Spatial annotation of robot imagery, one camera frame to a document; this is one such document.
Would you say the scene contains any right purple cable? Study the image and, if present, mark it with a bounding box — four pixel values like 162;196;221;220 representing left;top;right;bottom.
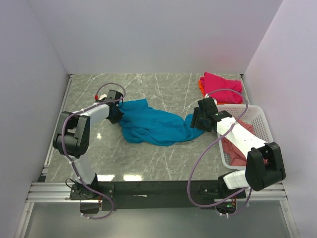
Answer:
187;89;253;218

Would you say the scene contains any salmon pink t shirt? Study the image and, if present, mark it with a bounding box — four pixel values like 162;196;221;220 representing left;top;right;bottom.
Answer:
221;120;255;166

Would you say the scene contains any blue t shirt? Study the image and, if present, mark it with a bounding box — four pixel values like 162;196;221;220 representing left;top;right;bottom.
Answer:
119;99;204;146

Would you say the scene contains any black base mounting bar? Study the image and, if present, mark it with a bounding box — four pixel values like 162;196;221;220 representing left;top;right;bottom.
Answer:
69;180;247;211

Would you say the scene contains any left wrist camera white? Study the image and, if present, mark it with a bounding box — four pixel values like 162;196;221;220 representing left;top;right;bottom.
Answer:
95;94;107;102

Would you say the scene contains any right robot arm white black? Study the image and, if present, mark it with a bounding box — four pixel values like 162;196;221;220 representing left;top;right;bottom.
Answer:
191;98;286;191

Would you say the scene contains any orange folded t shirt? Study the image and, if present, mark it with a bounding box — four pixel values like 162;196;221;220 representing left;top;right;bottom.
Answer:
198;80;224;105

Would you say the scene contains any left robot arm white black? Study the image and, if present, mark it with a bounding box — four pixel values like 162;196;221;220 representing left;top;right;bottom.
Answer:
53;90;125;191

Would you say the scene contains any white plastic laundry basket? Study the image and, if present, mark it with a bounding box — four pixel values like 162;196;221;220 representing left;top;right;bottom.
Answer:
217;104;274;170

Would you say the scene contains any magenta folded t shirt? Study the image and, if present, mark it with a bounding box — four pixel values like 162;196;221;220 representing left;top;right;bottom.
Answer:
199;72;243;104

